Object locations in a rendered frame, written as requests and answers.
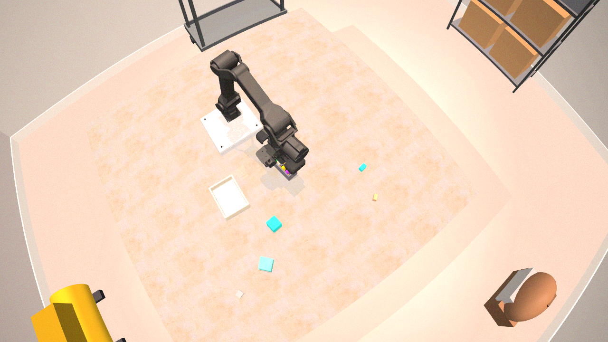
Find beige shallow square tray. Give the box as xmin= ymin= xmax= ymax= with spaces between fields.
xmin=209 ymin=174 xmax=251 ymax=220

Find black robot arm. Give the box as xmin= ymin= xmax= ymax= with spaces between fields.
xmin=210 ymin=49 xmax=309 ymax=168

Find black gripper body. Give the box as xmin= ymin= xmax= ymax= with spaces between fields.
xmin=256 ymin=128 xmax=305 ymax=174

